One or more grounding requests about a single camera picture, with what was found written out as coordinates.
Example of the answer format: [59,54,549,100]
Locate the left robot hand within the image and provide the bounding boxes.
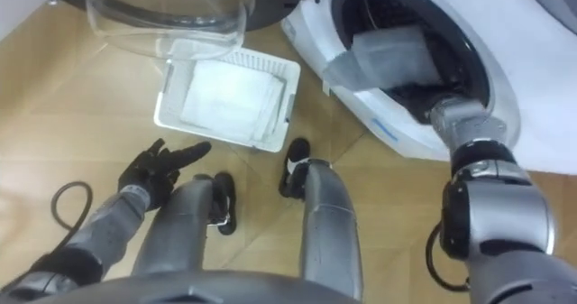
[117,137,213,212]

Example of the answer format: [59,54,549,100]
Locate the grey cloth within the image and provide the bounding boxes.
[322,25,444,93]

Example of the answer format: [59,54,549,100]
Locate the white plastic laundry basket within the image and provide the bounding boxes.
[153,46,302,153]

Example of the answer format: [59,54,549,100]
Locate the white folded cloth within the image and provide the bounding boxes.
[179,59,287,143]

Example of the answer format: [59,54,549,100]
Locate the robot body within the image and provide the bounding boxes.
[26,270,362,304]

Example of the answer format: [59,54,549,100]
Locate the open washing machine door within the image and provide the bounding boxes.
[31,0,316,62]

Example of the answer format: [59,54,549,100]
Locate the robot legs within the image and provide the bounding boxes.
[131,137,364,301]

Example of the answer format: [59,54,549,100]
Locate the white washing machine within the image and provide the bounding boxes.
[280,0,577,176]

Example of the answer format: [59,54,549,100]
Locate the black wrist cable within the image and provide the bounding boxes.
[425,221,472,293]
[0,180,94,291]

